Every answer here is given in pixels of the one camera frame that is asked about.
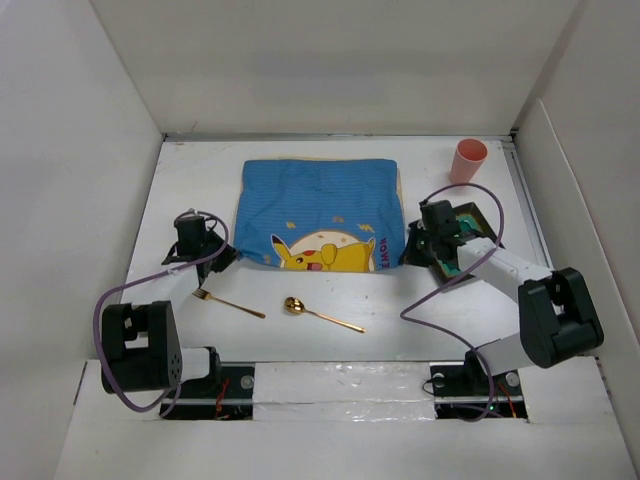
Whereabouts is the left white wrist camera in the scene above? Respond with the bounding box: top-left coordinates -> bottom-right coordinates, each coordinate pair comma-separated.
179,208 -> 206,219

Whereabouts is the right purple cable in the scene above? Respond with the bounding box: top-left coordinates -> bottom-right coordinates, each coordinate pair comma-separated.
399,182 -> 506,424

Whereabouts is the green square plate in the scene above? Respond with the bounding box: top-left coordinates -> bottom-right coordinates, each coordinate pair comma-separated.
432,200 -> 497,285

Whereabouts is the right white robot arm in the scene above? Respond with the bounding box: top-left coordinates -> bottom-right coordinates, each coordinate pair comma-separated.
401,200 -> 605,394

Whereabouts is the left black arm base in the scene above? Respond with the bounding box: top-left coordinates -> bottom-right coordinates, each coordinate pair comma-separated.
159,363 -> 255,421

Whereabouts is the blue yellow printed cloth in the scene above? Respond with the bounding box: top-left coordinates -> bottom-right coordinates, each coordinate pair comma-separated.
234,159 -> 405,273

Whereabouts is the purple cable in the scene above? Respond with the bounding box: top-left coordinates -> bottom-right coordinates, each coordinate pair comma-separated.
399,182 -> 506,424
92,210 -> 231,414

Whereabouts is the gold spoon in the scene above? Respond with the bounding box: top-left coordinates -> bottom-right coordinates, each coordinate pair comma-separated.
284,297 -> 366,334

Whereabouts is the pink plastic cup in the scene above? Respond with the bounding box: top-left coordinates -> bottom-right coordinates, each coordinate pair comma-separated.
449,138 -> 488,184

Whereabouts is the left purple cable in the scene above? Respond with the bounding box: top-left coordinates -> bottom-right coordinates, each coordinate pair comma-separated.
92,210 -> 231,414

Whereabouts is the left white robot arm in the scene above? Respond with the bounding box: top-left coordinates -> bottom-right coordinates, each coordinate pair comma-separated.
93,209 -> 237,396

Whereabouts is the gold fork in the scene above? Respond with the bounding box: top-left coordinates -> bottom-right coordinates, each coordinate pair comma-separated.
192,288 -> 266,319

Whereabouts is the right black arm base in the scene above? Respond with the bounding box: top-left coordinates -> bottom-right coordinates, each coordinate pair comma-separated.
422,354 -> 528,421

